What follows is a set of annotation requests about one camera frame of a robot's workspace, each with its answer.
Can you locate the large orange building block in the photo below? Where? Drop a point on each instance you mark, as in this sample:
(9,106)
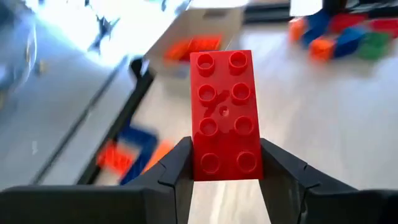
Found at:
(199,46)

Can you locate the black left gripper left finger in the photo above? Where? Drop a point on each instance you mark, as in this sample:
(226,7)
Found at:
(93,205)

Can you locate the small blue building block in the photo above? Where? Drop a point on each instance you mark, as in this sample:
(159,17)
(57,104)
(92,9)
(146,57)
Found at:
(315,29)
(349,42)

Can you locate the small green building block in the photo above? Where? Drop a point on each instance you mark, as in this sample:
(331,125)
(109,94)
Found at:
(373,46)

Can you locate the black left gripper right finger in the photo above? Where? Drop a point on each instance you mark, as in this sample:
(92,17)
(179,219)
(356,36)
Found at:
(326,208)

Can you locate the white plastic bin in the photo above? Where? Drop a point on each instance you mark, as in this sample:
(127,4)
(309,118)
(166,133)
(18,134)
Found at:
(217,25)

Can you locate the large blue building block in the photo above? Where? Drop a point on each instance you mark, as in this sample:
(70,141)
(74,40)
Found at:
(140,140)

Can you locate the small orange building block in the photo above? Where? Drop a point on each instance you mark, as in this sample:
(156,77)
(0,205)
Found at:
(298,28)
(321,48)
(160,154)

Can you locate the large red building block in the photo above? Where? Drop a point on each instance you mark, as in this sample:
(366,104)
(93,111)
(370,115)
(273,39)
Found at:
(224,93)

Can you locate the black floor stand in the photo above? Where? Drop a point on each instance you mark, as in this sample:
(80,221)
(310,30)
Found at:
(102,31)

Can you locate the small red building block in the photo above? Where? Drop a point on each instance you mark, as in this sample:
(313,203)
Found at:
(348,22)
(385,27)
(115,158)

